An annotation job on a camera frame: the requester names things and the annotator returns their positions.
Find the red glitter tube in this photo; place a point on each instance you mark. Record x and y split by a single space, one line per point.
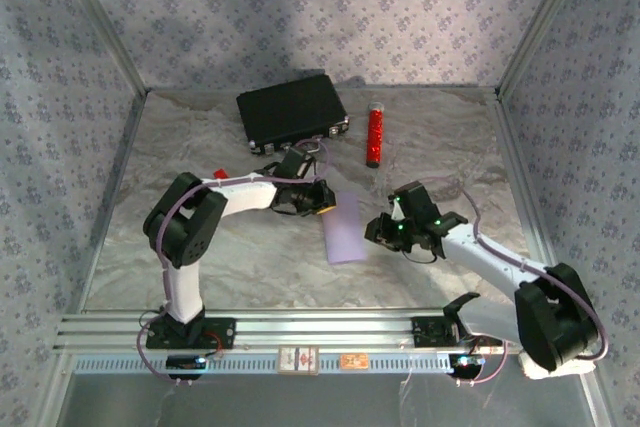
375 134

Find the white printed label card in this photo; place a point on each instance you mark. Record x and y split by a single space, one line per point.
298 361

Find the aluminium side frame bar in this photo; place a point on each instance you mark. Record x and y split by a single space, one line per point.
115 182
525 197

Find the right controller board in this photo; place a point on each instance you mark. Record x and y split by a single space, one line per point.
467 363

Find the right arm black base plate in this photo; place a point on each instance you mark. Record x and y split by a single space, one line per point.
432 332

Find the orange label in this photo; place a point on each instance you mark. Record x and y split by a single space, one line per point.
354 360

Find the aluminium frame post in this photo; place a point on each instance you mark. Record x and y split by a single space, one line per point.
102 22
542 22

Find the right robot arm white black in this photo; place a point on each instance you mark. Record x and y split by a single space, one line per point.
550 322

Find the aluminium mounting rail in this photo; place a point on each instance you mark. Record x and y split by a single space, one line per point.
325 327

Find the controller board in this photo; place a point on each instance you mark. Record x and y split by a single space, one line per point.
187 362
467 363

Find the small red block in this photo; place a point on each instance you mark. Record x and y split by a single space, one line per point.
220 173

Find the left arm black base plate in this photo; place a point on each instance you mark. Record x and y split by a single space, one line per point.
220 332

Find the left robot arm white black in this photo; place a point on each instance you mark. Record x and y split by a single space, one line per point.
245 194

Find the left controller board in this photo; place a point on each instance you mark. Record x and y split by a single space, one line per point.
187 362

